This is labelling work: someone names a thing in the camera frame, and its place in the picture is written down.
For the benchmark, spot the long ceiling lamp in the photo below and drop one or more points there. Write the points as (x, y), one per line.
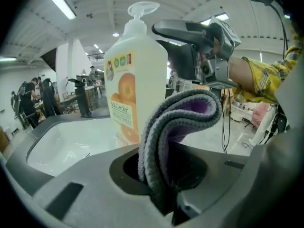
(59, 1)
(215, 18)

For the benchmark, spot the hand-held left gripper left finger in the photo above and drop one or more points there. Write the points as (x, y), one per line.
(99, 198)

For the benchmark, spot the purple grey cloth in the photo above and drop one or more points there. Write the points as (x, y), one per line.
(166, 127)

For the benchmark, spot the person's right hand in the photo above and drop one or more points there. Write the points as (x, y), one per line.
(215, 45)

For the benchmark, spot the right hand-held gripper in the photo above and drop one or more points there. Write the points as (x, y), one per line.
(221, 75)

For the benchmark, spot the white sink basin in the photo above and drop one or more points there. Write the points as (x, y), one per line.
(71, 146)

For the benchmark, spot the black faucet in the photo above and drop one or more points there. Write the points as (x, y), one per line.
(83, 98)

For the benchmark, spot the white soap pump bottle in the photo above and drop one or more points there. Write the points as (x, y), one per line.
(147, 68)

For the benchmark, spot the black office chair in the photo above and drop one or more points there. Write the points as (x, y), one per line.
(50, 98)

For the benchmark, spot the person's right forearm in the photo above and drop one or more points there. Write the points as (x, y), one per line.
(261, 77)

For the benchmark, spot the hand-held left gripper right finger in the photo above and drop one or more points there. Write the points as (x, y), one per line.
(225, 189)

